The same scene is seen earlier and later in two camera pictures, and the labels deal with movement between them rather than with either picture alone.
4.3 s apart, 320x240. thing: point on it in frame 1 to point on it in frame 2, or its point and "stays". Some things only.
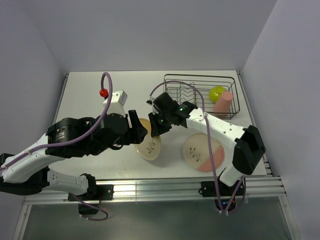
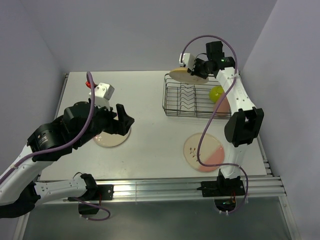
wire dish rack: (217, 96) stays
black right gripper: (155, 129) to (195, 72)
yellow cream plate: (150, 148) to (181, 74)
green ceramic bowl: (215, 92) stays
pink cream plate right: (197, 153) stays
